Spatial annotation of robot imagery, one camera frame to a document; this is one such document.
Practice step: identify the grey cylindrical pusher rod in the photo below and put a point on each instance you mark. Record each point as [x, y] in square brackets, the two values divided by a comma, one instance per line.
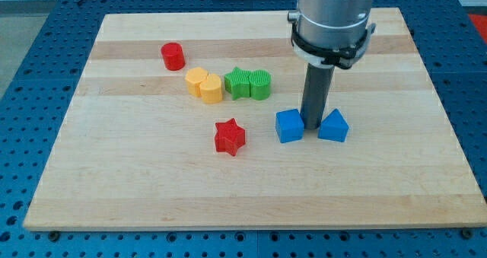
[316, 88]

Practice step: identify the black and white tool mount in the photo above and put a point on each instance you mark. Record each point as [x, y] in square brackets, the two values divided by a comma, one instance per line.
[343, 58]

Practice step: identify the blue triangle block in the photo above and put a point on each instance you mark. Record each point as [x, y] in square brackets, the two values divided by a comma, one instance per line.
[334, 127]

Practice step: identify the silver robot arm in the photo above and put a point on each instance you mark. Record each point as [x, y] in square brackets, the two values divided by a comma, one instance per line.
[327, 34]

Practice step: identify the blue cube block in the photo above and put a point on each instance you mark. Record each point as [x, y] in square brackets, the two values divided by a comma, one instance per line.
[289, 125]

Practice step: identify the green cylinder block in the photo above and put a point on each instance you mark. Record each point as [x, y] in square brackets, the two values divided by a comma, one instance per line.
[260, 84]

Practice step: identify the green star block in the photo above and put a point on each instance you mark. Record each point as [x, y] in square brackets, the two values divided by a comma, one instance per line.
[237, 83]

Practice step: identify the red star block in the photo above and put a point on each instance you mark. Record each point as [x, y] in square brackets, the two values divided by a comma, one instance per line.
[229, 137]

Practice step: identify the yellow cylinder block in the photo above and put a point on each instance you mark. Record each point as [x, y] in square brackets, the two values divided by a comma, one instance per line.
[211, 89]

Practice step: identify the yellow hexagon block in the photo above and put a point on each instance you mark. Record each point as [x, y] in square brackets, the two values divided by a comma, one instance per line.
[194, 77]

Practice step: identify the red cylinder block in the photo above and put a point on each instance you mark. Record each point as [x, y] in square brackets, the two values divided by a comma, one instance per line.
[172, 54]

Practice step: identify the wooden board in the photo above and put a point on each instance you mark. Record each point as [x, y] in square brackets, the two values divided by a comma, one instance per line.
[136, 151]

